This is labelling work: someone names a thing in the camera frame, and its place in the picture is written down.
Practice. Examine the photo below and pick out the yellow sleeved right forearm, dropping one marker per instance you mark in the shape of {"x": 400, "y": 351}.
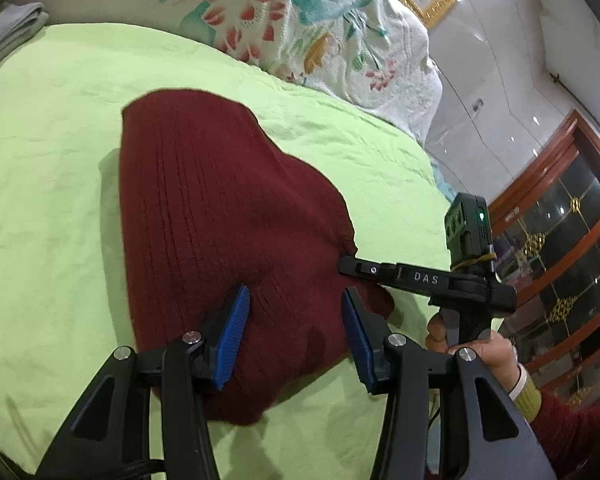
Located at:
{"x": 570, "y": 439}

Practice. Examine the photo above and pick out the person right hand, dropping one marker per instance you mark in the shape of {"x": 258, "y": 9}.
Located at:
{"x": 496, "y": 352}

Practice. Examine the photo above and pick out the light blue patterned bedding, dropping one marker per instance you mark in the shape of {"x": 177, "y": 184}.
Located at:
{"x": 442, "y": 185}

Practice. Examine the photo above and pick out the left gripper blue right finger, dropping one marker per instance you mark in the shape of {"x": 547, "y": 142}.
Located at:
{"x": 366, "y": 333}

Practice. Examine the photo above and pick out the wooden glass cabinet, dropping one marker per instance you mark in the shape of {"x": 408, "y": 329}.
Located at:
{"x": 546, "y": 228}

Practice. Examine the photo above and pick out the white floral quilt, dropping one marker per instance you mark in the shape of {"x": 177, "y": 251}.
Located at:
{"x": 373, "y": 54}

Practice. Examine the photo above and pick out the grey folded towel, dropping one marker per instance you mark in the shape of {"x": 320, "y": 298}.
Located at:
{"x": 19, "y": 24}

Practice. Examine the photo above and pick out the light green bed sheet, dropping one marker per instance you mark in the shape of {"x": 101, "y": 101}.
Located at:
{"x": 62, "y": 288}

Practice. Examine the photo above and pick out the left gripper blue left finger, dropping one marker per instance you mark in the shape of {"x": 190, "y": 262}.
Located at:
{"x": 223, "y": 330}

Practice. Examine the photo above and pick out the dark red knit sweater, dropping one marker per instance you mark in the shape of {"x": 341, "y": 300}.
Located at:
{"x": 209, "y": 202}

